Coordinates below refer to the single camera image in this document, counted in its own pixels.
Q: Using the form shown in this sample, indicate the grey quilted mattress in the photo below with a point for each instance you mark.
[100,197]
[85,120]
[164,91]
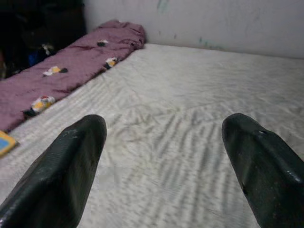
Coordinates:
[178,95]

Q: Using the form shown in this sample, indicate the colourful picture book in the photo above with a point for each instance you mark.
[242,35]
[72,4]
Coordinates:
[6,143]

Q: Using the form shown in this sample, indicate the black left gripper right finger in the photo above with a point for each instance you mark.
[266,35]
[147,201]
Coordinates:
[268,180]

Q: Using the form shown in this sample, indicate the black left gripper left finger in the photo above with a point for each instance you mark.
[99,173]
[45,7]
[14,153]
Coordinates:
[59,178]

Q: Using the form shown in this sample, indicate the purple cartoon print blanket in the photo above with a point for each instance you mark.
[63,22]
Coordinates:
[78,61]

